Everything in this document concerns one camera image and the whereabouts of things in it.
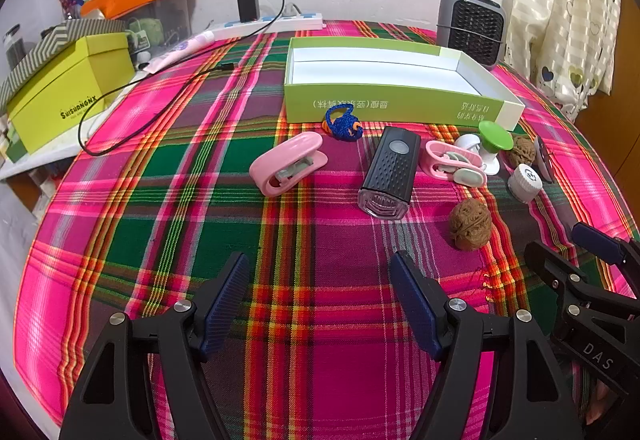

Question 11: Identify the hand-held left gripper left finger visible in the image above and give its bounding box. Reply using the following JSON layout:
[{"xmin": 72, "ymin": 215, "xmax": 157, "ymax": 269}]
[{"xmin": 59, "ymin": 252, "xmax": 250, "ymax": 440}]

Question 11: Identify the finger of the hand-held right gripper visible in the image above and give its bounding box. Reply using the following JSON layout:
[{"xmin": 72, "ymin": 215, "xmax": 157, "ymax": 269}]
[
  {"xmin": 571, "ymin": 221, "xmax": 640, "ymax": 271},
  {"xmin": 524, "ymin": 240, "xmax": 640, "ymax": 337}
]

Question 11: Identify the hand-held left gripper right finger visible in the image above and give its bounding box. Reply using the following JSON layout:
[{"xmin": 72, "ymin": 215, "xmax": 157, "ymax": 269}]
[{"xmin": 390, "ymin": 250, "xmax": 583, "ymax": 440}]

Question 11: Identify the white printed bottle cap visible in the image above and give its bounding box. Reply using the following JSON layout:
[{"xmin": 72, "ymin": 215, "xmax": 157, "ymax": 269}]
[{"xmin": 506, "ymin": 167, "xmax": 543, "ymax": 205}]

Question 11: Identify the brown walnut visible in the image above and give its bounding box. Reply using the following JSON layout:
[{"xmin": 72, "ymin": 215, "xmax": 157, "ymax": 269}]
[
  {"xmin": 448, "ymin": 199, "xmax": 493, "ymax": 251},
  {"xmin": 509, "ymin": 136, "xmax": 537, "ymax": 169}
]

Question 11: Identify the black round disc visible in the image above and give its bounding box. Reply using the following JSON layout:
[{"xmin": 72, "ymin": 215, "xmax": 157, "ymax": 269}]
[{"xmin": 534, "ymin": 136, "xmax": 557, "ymax": 183}]

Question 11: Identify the black bicycle light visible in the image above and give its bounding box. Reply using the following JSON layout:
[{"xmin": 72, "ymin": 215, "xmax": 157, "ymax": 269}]
[{"xmin": 357, "ymin": 126, "xmax": 420, "ymax": 222}]

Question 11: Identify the small pink grey case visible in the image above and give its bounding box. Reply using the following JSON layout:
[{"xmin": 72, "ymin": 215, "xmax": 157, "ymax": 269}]
[{"xmin": 425, "ymin": 141, "xmax": 488, "ymax": 187}]

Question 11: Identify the green topped white knob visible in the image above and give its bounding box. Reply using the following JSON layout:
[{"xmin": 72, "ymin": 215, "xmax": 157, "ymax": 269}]
[{"xmin": 477, "ymin": 120, "xmax": 515, "ymax": 175}]

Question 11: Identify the white round knob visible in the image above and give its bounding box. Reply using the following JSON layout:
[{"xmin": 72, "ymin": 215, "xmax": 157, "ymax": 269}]
[{"xmin": 454, "ymin": 134, "xmax": 483, "ymax": 158}]

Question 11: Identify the large pink clip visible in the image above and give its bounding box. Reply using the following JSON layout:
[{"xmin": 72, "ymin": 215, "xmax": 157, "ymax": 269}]
[{"xmin": 249, "ymin": 132, "xmax": 329, "ymax": 197}]

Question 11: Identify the blue knitted toy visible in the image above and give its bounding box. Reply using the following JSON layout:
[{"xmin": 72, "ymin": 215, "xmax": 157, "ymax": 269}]
[{"xmin": 324, "ymin": 106, "xmax": 364, "ymax": 141}]

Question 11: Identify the shallow green cardboard box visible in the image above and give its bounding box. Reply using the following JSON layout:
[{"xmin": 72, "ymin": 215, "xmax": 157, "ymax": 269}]
[{"xmin": 284, "ymin": 37, "xmax": 526, "ymax": 131}]

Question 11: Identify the pink green plaid tablecloth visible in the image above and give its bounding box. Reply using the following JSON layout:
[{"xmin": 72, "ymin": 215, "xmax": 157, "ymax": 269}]
[{"xmin": 12, "ymin": 20, "xmax": 640, "ymax": 440}]

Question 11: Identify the cream patterned curtain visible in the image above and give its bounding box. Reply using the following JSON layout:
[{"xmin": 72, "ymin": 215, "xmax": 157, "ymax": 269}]
[{"xmin": 510, "ymin": 0, "xmax": 623, "ymax": 121}]

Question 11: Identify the grey portable heater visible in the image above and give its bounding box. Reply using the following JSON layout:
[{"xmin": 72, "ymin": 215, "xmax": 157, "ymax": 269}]
[{"xmin": 436, "ymin": 0, "xmax": 507, "ymax": 68}]

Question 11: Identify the yellow-green shoebox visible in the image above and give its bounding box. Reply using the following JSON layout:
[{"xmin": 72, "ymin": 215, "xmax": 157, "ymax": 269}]
[{"xmin": 6, "ymin": 33, "xmax": 135, "ymax": 155}]

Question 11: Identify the white pink cream tube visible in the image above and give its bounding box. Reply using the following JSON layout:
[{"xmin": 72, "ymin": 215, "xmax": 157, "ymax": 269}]
[{"xmin": 145, "ymin": 30, "xmax": 217, "ymax": 73}]

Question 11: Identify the white power strip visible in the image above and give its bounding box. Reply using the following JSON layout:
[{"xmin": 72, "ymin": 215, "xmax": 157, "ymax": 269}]
[{"xmin": 200, "ymin": 12, "xmax": 326, "ymax": 43}]

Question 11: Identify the black charger adapter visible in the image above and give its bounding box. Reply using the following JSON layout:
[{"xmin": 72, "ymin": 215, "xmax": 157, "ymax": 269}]
[{"xmin": 236, "ymin": 0, "xmax": 262, "ymax": 23}]

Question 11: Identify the grey striped box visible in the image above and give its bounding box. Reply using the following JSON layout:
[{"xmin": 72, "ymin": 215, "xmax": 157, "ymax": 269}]
[{"xmin": 0, "ymin": 18, "xmax": 126, "ymax": 108}]

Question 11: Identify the black charging cable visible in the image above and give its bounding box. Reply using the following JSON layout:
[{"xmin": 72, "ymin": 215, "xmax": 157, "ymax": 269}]
[{"xmin": 77, "ymin": 0, "xmax": 286, "ymax": 157}]

